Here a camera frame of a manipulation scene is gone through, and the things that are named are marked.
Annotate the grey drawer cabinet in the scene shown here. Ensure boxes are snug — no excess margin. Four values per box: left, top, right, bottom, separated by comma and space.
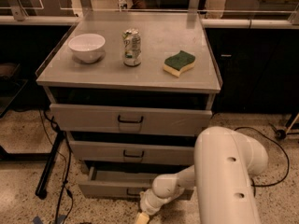
35, 10, 223, 175

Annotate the green white soda can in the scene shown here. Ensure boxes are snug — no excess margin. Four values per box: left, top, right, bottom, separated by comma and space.
122, 28, 141, 67

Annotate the grey bottom drawer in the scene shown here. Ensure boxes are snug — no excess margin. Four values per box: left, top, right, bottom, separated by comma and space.
78, 161, 186, 199

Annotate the white ceramic bowl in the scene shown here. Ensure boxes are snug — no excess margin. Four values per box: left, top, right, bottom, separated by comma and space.
68, 34, 106, 63

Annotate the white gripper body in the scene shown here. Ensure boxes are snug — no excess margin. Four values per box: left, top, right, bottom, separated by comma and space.
140, 189, 164, 216

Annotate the grey middle drawer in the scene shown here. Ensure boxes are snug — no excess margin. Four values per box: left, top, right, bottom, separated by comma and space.
70, 141, 193, 165

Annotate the grey top drawer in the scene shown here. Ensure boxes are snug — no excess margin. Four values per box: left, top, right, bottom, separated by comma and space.
50, 104, 212, 136

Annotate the white rail bar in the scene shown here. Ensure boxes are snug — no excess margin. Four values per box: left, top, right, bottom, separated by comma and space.
0, 16, 299, 30

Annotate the green yellow sponge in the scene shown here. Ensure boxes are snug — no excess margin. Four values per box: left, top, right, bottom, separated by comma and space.
163, 50, 195, 77

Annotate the black floor cable right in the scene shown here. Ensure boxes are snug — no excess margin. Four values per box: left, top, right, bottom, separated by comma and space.
233, 126, 291, 198

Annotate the black floor cable left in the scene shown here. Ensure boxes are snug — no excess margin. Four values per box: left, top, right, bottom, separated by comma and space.
38, 109, 75, 224

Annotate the grey drawer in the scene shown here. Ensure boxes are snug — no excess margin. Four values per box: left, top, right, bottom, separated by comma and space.
70, 141, 193, 165
78, 161, 186, 199
50, 104, 212, 136

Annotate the black floor cable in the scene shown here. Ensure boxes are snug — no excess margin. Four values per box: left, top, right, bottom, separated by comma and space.
233, 126, 291, 198
38, 109, 75, 224

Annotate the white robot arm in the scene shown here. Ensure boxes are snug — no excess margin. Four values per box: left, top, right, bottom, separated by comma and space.
135, 127, 268, 224

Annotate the wheeled cart base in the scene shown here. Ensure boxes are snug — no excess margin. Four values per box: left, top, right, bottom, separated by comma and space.
270, 112, 299, 140

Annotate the clear water bottle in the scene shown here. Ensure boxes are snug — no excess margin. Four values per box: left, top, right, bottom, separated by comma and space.
118, 0, 127, 10

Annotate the black table leg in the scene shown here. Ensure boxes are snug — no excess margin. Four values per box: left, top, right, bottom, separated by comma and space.
36, 131, 64, 200

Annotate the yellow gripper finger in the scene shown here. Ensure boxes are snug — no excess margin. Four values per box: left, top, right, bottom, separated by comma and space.
135, 212, 150, 224

